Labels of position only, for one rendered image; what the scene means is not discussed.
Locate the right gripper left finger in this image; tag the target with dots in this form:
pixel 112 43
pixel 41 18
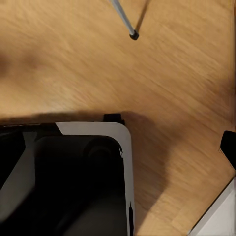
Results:
pixel 12 146

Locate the bookcase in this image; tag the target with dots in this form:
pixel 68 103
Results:
pixel 220 220

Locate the camera tripod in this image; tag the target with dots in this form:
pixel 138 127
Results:
pixel 119 9

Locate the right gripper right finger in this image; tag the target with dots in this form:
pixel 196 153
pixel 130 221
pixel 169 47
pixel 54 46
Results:
pixel 228 146

